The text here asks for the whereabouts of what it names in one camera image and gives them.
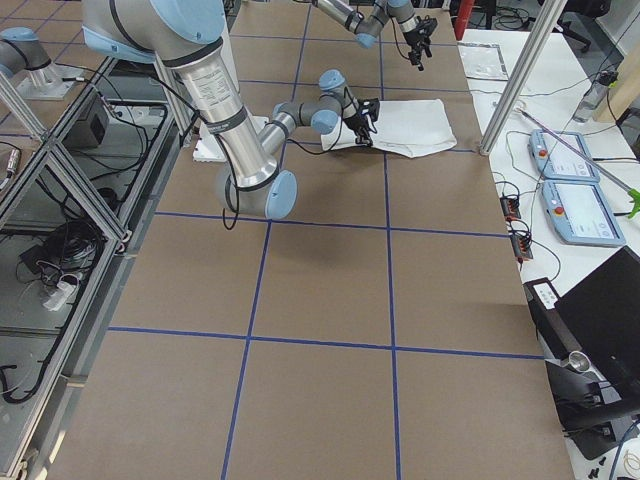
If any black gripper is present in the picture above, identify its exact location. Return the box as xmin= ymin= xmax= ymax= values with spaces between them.
xmin=403 ymin=26 xmax=433 ymax=66
xmin=344 ymin=112 xmax=373 ymax=147

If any white long-sleeve printed shirt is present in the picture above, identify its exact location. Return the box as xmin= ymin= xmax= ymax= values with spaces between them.
xmin=311 ymin=99 xmax=457 ymax=158

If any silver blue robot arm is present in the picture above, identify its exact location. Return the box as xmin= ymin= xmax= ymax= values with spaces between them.
xmin=311 ymin=0 xmax=438 ymax=71
xmin=82 ymin=0 xmax=379 ymax=219

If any red fire extinguisher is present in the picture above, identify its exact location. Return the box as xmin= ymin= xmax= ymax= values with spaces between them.
xmin=454 ymin=0 xmax=475 ymax=41

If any small orange circuit board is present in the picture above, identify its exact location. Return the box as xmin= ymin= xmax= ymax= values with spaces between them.
xmin=499 ymin=196 xmax=522 ymax=221

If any upper blue teach pendant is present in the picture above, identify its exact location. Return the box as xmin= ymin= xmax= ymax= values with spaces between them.
xmin=529 ymin=129 xmax=600 ymax=183

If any blue teach pendant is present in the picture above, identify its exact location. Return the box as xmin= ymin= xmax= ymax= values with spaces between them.
xmin=542 ymin=180 xmax=626 ymax=247
xmin=529 ymin=129 xmax=600 ymax=183

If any clear water bottle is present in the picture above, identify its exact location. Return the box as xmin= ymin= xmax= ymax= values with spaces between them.
xmin=572 ymin=69 xmax=619 ymax=123

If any lower blue teach pendant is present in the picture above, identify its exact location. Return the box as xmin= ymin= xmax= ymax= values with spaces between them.
xmin=542 ymin=180 xmax=626 ymax=247

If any metal reacher grabber tool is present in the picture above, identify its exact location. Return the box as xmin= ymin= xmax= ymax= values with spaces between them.
xmin=514 ymin=107 xmax=640 ymax=219

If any black laptop computer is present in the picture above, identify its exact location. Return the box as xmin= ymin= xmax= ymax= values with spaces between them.
xmin=524 ymin=246 xmax=639 ymax=397

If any white power strip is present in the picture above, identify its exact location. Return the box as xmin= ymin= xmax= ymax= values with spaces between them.
xmin=43 ymin=277 xmax=78 ymax=311

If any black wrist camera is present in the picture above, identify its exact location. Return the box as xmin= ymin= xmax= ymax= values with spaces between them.
xmin=359 ymin=98 xmax=380 ymax=122
xmin=416 ymin=17 xmax=438 ymax=36

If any aluminium frame post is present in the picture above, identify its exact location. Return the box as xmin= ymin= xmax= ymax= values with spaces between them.
xmin=479 ymin=0 xmax=567 ymax=156

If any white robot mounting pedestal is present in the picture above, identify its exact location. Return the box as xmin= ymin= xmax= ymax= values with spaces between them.
xmin=192 ymin=0 xmax=270 ymax=165

